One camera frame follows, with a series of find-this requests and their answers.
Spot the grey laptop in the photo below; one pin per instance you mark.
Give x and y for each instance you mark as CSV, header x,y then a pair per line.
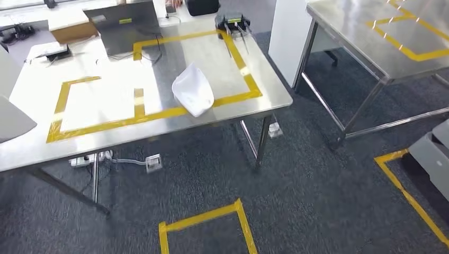
x,y
122,31

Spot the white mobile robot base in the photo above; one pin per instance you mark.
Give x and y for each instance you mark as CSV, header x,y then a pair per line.
x,y
431,161

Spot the white plastic shell part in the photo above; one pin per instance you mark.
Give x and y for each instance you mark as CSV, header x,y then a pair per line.
x,y
14,122
193,91

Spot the yellow floor tape square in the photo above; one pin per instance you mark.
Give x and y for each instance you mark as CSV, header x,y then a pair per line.
x,y
203,216
382,162

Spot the person's hand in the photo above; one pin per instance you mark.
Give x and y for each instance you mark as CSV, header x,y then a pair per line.
x,y
175,2

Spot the black office chair base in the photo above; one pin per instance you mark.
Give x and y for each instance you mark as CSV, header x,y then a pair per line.
x,y
331,57

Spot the brown cardboard box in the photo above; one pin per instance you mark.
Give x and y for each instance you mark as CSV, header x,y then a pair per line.
x,y
73,35

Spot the black router with antennas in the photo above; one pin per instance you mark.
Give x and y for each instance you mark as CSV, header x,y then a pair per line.
x,y
233,21

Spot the white side cabinet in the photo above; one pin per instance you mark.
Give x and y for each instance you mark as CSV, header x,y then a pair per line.
x,y
7,73

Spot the black phone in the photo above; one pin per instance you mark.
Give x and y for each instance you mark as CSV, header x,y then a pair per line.
x,y
171,9

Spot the steel table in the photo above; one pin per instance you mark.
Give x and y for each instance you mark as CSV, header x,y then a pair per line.
x,y
350,35

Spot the metal floor socket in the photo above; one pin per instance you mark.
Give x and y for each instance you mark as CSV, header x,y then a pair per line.
x,y
153,163
275,130

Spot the white power strip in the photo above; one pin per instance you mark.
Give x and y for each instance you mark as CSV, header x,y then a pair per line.
x,y
80,161

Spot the steel workbench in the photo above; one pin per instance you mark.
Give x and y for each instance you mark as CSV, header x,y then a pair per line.
x,y
270,84

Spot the black power adapter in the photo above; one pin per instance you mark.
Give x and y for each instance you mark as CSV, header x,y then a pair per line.
x,y
59,52

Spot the black bag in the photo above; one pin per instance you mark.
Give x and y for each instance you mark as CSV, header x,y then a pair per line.
x,y
201,7

